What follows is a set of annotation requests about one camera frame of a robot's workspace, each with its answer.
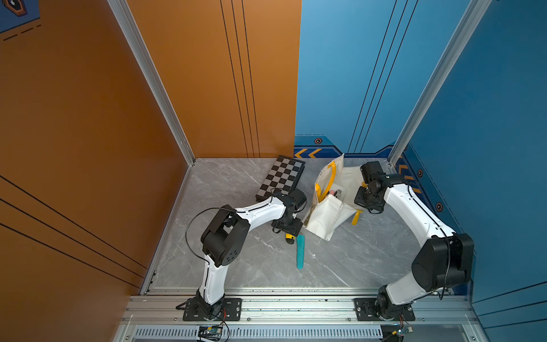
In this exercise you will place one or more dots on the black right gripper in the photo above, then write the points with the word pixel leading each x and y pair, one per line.
pixel 358 200

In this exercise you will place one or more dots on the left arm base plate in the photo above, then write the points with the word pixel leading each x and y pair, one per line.
pixel 227 309

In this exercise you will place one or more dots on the canvas pouch with farm picture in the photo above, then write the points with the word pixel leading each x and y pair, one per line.
pixel 327 212

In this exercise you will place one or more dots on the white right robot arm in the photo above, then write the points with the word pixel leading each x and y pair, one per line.
pixel 445 258

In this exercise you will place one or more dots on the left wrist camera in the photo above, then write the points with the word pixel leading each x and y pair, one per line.
pixel 297 200

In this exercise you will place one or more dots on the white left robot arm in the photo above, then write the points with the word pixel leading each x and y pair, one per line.
pixel 224 238

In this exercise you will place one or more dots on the right green circuit board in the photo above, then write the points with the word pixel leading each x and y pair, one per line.
pixel 401 333

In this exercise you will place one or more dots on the black white chessboard box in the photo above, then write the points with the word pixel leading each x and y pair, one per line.
pixel 284 177

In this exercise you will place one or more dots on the left aluminium corner post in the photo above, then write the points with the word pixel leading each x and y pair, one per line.
pixel 126 21

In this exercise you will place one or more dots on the black yellow utility knife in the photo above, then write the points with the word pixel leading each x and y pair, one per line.
pixel 290 239

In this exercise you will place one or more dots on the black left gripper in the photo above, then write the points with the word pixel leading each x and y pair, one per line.
pixel 295 229

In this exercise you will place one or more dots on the teal utility knife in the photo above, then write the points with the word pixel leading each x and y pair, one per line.
pixel 300 240

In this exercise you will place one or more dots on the aluminium corner post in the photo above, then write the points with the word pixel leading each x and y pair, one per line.
pixel 126 21
pixel 456 45

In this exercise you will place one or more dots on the aluminium front rail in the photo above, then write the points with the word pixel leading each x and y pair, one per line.
pixel 298 314

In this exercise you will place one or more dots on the green circuit board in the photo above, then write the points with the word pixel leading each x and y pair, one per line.
pixel 210 333
pixel 401 333

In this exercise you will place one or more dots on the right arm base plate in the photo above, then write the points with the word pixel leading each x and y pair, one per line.
pixel 369 309

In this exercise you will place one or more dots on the left green circuit board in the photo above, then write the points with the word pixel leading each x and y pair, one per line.
pixel 210 333

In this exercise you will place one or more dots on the right aluminium corner post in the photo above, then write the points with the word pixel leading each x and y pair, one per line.
pixel 456 45

